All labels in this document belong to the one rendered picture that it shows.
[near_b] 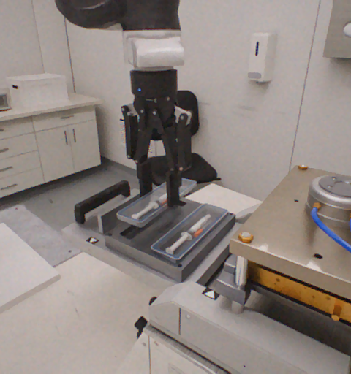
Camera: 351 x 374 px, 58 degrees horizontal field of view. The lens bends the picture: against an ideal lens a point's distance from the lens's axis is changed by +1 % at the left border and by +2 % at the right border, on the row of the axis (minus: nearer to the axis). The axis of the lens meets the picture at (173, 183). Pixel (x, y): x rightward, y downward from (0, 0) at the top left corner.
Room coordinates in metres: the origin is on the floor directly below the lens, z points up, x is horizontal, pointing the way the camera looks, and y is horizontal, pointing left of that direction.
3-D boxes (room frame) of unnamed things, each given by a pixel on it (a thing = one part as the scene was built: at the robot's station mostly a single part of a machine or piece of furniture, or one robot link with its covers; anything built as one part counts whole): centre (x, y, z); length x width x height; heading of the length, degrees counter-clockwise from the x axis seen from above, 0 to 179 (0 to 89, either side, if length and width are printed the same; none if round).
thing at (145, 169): (0.54, 0.05, 1.07); 0.03 x 0.01 x 0.07; 146
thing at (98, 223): (0.53, 0.04, 0.97); 0.30 x 0.22 x 0.08; 56
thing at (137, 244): (0.51, 0.00, 0.98); 0.20 x 0.17 x 0.03; 146
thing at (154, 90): (0.53, 0.03, 1.22); 0.08 x 0.08 x 0.09
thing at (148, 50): (0.50, 0.03, 1.30); 0.13 x 0.12 x 0.05; 146
